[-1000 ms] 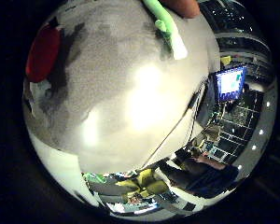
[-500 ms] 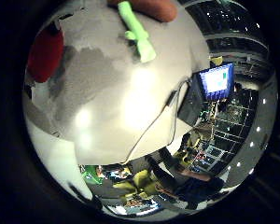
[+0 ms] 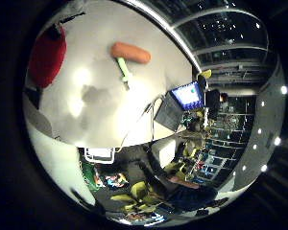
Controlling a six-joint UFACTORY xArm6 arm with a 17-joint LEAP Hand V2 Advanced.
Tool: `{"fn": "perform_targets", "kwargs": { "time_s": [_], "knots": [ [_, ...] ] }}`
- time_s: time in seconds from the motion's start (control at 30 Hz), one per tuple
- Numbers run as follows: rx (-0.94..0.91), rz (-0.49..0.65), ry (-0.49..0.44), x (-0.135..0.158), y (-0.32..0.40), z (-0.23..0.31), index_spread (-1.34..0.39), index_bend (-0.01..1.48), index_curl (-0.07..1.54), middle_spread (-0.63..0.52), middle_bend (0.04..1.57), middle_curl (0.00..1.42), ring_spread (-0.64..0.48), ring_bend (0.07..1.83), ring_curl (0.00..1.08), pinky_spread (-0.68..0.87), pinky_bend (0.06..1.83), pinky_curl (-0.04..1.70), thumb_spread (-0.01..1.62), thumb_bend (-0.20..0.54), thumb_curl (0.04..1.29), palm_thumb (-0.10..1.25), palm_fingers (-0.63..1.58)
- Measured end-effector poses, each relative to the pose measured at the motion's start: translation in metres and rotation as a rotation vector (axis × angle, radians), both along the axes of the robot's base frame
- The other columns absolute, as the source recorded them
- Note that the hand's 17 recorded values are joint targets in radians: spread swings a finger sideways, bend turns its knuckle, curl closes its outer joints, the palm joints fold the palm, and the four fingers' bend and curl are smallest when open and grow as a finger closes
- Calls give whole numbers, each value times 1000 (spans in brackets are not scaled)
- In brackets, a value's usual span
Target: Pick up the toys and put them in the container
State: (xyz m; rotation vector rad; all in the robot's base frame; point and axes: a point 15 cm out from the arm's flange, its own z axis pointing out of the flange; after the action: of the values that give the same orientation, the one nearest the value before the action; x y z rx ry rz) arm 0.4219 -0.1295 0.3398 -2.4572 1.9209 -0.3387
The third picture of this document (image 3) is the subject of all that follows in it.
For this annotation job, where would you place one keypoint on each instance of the open laptop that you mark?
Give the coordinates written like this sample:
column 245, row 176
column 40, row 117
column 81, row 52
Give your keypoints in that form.
column 179, row 105

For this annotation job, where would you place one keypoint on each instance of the storage shelf rack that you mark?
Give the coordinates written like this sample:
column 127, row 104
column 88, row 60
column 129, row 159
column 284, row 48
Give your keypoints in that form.
column 220, row 137

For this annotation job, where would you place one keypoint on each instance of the bin of colourful toys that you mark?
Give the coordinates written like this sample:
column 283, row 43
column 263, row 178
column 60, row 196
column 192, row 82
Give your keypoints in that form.
column 116, row 180

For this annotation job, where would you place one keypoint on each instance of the red tomato plush toy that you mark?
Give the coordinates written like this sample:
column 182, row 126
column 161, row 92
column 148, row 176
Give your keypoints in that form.
column 48, row 57

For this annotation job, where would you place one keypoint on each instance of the yellow green chair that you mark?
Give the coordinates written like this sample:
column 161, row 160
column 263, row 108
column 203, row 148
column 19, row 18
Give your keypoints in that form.
column 139, row 190

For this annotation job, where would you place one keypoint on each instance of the person in dark shirt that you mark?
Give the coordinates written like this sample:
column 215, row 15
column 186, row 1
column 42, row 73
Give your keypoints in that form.
column 188, row 191

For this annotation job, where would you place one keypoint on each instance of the green bag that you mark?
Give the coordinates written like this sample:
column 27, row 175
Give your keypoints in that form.
column 89, row 175

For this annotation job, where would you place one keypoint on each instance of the brown sausage plush toy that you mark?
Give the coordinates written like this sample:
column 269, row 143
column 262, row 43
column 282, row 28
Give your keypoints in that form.
column 130, row 52

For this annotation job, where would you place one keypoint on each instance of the white box device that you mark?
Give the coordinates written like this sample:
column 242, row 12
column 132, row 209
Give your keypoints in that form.
column 99, row 155

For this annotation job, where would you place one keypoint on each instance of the white box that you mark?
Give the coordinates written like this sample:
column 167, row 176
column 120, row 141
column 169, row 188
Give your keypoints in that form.
column 166, row 151

